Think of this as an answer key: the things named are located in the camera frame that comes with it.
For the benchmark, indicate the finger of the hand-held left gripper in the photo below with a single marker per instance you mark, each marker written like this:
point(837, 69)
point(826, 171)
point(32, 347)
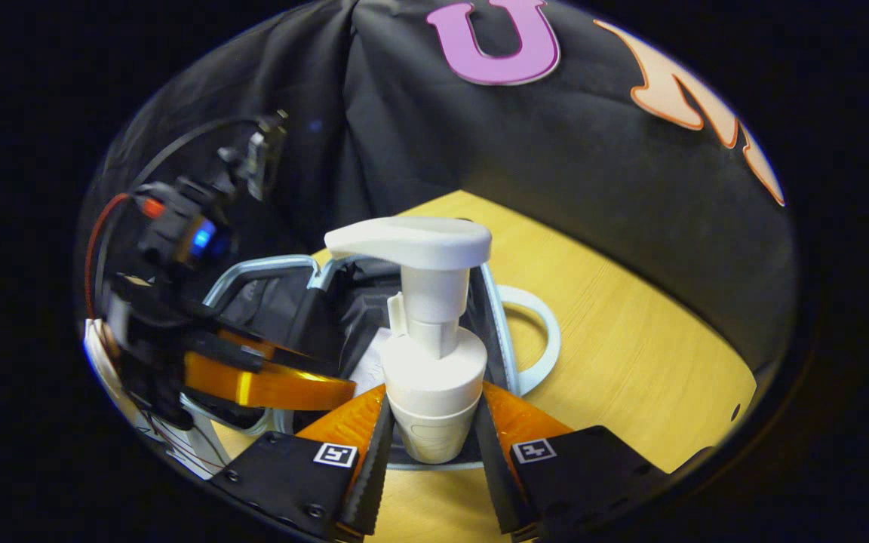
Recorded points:
point(253, 348)
point(276, 388)

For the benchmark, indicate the light blue suitcase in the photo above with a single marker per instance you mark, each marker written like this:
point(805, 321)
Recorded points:
point(291, 302)

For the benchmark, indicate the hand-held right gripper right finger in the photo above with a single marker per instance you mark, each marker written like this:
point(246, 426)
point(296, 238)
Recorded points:
point(498, 475)

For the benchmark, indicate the black backdrop cloth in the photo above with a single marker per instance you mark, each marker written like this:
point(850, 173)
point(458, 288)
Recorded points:
point(555, 151)

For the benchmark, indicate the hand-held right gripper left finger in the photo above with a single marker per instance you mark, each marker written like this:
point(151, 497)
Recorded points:
point(366, 483)

